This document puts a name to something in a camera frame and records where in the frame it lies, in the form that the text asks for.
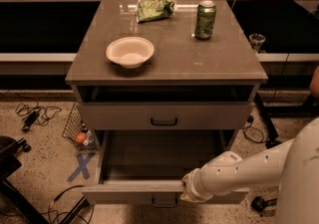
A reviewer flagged green chip bag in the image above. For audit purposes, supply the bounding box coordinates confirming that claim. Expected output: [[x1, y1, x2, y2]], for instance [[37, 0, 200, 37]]
[[137, 0, 176, 23]]

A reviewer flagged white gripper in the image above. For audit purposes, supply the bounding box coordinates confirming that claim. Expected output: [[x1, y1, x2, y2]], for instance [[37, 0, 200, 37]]
[[180, 169, 213, 203]]

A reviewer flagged wire basket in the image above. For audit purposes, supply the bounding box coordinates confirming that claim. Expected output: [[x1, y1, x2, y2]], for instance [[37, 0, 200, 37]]
[[62, 104, 96, 150]]

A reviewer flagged green soda can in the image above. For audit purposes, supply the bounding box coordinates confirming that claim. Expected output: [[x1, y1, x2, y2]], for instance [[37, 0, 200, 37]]
[[194, 0, 216, 40]]

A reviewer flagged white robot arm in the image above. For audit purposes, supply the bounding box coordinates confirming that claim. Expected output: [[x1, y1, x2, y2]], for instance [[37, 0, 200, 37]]
[[180, 118, 319, 224]]

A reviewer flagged grey drawer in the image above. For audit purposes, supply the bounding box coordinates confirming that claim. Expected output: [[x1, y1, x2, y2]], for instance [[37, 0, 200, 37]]
[[77, 103, 253, 130], [81, 129, 250, 208]]

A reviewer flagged grey drawer cabinet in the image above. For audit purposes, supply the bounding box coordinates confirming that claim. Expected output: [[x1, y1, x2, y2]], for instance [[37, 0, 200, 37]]
[[66, 0, 267, 147]]

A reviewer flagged black office chair base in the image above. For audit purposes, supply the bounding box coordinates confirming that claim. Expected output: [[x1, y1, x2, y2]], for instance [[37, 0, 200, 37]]
[[0, 135, 49, 224]]

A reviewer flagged clear plastic cup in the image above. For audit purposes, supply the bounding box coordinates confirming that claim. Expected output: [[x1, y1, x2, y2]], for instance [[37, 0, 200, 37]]
[[249, 33, 266, 53]]

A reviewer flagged blue tape cross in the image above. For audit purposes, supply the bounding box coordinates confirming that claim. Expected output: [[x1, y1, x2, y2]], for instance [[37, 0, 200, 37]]
[[67, 152, 95, 182]]

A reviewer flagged white paper bowl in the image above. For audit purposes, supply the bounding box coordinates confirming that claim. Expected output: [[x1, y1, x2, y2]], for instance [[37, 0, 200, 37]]
[[106, 37, 155, 69]]

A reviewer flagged grey top drawer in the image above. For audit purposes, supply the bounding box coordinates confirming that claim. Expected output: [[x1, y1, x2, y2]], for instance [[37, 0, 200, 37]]
[[77, 103, 253, 130]]

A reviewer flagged black power adapter cable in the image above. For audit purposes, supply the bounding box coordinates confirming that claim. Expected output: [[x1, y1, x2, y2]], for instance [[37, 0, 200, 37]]
[[14, 102, 63, 133]]

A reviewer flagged black cable on floor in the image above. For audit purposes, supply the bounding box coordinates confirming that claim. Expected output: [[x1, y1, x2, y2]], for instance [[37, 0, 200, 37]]
[[46, 185, 96, 224]]

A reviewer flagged orange ball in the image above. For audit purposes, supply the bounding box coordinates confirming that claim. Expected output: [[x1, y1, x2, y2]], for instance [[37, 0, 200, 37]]
[[75, 132, 86, 144]]

